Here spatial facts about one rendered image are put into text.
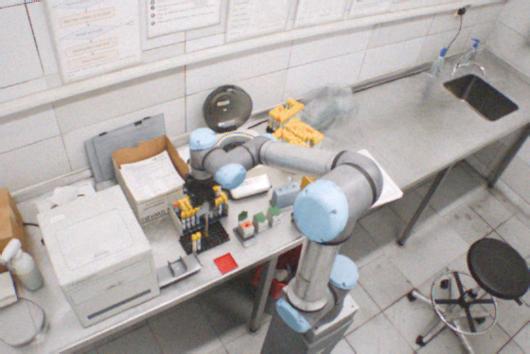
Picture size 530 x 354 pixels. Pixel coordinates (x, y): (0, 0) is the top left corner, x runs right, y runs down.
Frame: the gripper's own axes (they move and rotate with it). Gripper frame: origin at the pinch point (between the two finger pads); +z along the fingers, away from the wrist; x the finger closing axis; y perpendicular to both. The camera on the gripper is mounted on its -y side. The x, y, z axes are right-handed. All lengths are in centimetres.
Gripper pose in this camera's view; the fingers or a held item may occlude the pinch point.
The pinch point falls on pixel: (206, 209)
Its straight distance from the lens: 146.8
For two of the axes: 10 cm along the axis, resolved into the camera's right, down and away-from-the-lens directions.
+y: -8.4, 3.4, -4.3
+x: 5.4, 6.6, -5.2
